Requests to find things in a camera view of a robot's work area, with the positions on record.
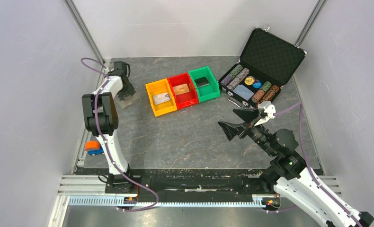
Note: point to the blue dealer button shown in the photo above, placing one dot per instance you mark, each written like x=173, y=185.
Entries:
x=257, y=85

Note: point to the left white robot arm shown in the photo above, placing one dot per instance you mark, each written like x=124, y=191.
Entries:
x=101, y=119

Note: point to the green plastic bin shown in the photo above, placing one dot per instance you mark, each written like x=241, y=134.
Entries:
x=210, y=91

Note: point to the grey card holder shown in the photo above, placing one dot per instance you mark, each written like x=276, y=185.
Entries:
x=127, y=101

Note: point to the yellow plastic bin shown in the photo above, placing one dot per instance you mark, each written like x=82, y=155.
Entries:
x=157, y=87

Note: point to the aluminium frame post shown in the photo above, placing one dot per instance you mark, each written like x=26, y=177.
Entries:
x=71, y=6
x=310, y=22

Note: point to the right aluminium frame post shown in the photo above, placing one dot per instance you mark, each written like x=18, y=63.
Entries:
x=310, y=22

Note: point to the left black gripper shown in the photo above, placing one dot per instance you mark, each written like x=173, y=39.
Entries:
x=131, y=91

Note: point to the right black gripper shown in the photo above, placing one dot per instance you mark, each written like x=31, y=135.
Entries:
x=247, y=115

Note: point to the purple poker chip row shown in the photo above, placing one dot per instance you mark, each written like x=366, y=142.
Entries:
x=231, y=84

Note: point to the silver card in yellow bin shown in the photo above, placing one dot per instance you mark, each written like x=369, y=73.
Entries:
x=161, y=98

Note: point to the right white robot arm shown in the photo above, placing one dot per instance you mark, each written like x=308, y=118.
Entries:
x=290, y=174

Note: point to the tan card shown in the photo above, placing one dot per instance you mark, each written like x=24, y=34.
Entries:
x=181, y=89

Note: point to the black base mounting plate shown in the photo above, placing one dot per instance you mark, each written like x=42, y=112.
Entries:
x=189, y=185

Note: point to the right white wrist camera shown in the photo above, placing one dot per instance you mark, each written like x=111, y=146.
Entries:
x=267, y=111

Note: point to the black poker chip case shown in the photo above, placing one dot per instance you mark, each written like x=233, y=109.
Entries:
x=268, y=58

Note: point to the orange blue toy car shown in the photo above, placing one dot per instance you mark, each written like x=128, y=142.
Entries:
x=93, y=148

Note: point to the green poker chip row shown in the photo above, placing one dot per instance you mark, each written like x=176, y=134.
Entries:
x=236, y=71

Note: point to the yellow dealer button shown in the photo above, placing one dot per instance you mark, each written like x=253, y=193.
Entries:
x=249, y=80

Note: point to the red plastic bin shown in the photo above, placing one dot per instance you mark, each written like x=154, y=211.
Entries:
x=187, y=99

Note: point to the brown poker chip row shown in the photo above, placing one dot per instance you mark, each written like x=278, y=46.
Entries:
x=265, y=93

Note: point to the left aluminium frame post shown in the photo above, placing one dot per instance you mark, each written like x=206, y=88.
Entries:
x=71, y=6

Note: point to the blue playing card deck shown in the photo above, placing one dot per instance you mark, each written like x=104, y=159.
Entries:
x=243, y=92

